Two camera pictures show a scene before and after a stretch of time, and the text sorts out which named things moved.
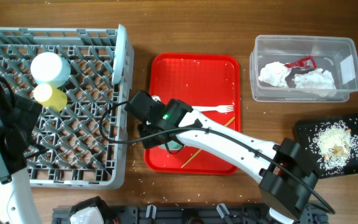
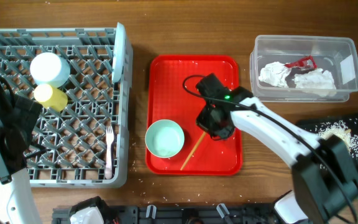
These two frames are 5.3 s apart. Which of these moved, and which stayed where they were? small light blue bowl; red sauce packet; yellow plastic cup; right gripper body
Moved: right gripper body
Stayed: yellow plastic cup; small light blue bowl; red sauce packet
